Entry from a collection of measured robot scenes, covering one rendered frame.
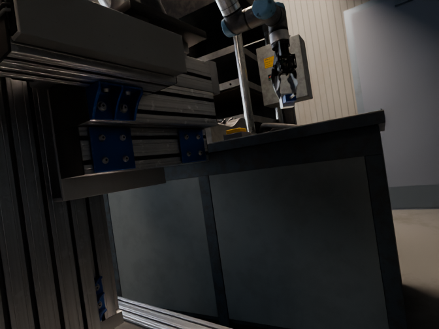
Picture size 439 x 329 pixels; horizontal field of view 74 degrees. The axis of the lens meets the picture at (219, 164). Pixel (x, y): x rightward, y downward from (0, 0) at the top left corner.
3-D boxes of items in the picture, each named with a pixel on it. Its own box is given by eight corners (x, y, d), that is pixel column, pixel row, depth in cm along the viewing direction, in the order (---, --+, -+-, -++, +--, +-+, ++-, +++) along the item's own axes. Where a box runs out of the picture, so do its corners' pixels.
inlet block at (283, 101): (302, 100, 106) (300, 85, 106) (289, 102, 106) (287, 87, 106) (292, 107, 119) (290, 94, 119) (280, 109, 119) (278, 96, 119)
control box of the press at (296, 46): (330, 263, 181) (297, 32, 182) (284, 261, 196) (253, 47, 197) (336, 251, 200) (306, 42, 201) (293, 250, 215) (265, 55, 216)
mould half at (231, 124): (212, 143, 120) (208, 111, 120) (164, 153, 133) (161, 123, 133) (257, 143, 164) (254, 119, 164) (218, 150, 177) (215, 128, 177)
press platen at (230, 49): (239, 49, 202) (238, 42, 202) (128, 89, 257) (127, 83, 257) (272, 71, 263) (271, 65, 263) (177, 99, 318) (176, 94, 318)
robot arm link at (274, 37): (267, 38, 119) (287, 36, 119) (269, 49, 119) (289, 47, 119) (271, 30, 111) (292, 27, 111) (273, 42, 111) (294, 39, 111)
